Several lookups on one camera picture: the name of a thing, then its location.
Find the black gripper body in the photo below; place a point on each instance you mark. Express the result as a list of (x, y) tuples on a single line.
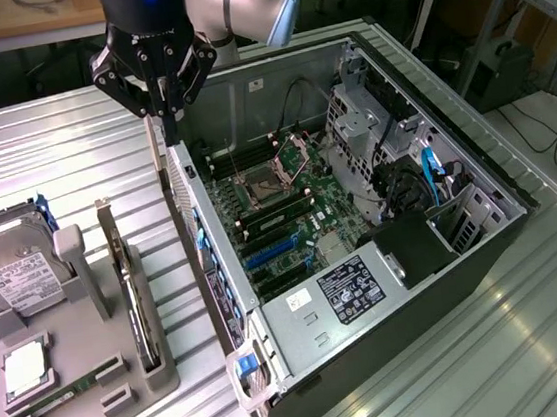
[(145, 12)]

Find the black graphics card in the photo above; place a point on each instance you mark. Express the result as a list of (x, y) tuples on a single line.
[(129, 286)]

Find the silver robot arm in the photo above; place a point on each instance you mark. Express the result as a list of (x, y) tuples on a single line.
[(255, 5)]

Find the black office chair base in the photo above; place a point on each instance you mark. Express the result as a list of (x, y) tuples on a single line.
[(55, 63)]

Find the black RAM slot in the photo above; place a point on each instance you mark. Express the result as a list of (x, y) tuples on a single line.
[(246, 164), (239, 153)]

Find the thin locking lever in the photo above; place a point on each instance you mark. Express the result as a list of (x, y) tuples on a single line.
[(234, 160)]

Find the metal socket cover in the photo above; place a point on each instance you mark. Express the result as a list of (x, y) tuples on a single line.
[(292, 154)]

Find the CPU socket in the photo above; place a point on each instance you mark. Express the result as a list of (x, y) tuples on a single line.
[(262, 187)]

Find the silver drive cage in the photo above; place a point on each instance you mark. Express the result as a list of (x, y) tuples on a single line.
[(354, 124)]

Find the green motherboard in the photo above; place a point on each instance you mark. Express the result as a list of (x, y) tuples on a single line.
[(328, 203)]

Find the blue expansion slot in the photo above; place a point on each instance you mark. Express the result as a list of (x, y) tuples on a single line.
[(271, 253)]

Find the black expansion slot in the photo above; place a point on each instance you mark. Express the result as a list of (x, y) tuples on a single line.
[(286, 278)]

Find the grey parts rack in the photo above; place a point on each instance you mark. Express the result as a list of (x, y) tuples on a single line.
[(73, 352)]

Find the black air shroud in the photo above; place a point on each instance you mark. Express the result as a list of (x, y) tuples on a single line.
[(409, 249)]

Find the silver power supply unit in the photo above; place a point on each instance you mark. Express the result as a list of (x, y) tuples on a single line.
[(312, 330)]

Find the blue case latch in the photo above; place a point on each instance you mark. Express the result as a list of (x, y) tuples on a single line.
[(243, 366)]

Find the silver CPU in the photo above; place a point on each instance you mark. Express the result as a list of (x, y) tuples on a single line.
[(25, 370)]

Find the black box device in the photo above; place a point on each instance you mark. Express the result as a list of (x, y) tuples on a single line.
[(505, 77)]

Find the silver disk bay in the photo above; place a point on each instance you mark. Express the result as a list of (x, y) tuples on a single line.
[(467, 227)]

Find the loose green RAM stick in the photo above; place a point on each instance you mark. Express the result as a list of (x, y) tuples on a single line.
[(63, 396)]

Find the black open PC case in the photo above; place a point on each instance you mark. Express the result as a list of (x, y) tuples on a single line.
[(379, 383)]

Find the wooden desk with white frame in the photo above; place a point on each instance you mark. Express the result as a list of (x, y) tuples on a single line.
[(11, 25)]

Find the hard disk with blue bracket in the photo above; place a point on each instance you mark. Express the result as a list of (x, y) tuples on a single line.
[(8, 269)]

